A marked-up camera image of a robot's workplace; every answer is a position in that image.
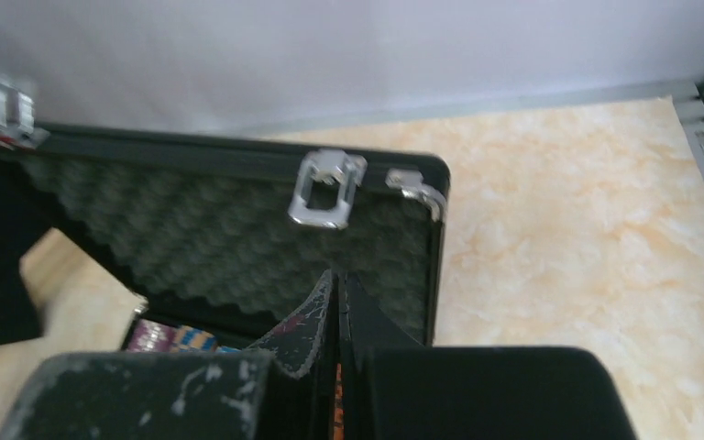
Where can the black aluminium poker case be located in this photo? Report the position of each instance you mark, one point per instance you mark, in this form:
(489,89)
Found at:
(232,233)

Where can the purple blue chip stack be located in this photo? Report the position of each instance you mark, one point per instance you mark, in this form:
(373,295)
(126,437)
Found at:
(187,338)

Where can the orange black chip stack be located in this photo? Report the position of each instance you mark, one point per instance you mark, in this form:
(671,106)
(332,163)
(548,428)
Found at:
(338,411)

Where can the green grey chip stack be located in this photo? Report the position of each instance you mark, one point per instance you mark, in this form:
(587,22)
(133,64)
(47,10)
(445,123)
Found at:
(150,336)

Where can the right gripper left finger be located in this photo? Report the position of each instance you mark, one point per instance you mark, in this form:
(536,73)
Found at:
(280,387)

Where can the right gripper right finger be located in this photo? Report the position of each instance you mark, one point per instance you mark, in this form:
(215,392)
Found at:
(394,387)

